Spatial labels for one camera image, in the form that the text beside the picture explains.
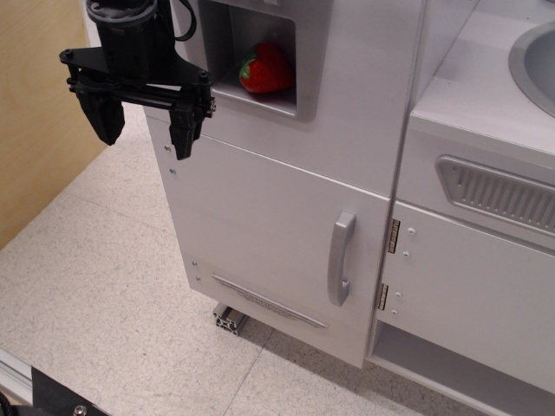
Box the grey toy sink basin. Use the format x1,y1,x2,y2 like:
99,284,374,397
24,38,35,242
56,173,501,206
508,22,554,117

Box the grey vent panel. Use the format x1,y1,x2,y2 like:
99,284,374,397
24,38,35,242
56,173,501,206
435,155,554,236

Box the red toy strawberry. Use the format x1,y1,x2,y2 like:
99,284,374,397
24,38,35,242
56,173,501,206
239,42,295,94

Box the grey dispenser niche frame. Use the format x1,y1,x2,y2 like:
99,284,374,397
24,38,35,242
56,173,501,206
178,1,333,121

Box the white toy kitchen counter unit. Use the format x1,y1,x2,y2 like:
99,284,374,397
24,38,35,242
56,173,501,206
368,1,554,415

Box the white oven cabinet door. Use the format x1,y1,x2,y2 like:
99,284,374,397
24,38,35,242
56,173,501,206
377,203,554,391

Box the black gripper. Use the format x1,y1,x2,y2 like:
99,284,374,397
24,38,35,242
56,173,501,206
60,16,215,160

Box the white fridge door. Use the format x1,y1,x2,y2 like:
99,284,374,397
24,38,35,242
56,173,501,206
147,118,389,366

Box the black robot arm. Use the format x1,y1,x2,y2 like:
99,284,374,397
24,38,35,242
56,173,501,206
60,0,215,160

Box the aluminium frame rail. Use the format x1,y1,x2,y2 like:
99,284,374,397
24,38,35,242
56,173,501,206
1,348,33,405

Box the upper brass door hinge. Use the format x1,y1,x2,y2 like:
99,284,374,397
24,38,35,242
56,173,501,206
388,218,400,254

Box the aluminium extrusion foot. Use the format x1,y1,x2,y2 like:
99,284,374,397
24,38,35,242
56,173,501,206
212,302,249,336

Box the silver fridge door handle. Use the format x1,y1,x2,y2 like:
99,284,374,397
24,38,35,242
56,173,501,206
327,211,356,307

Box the white toy fridge cabinet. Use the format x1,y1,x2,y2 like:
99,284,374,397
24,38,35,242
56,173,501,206
113,0,428,370

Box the black cable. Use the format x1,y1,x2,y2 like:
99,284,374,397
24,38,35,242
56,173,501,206
0,389,18,416

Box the lower brass door hinge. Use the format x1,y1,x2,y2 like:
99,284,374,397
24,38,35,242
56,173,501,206
377,283,389,310

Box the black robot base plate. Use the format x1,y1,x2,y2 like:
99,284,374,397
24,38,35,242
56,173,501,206
31,367,108,416

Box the brass door hinge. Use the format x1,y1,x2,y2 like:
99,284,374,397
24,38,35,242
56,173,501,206
377,283,389,310
388,218,400,254

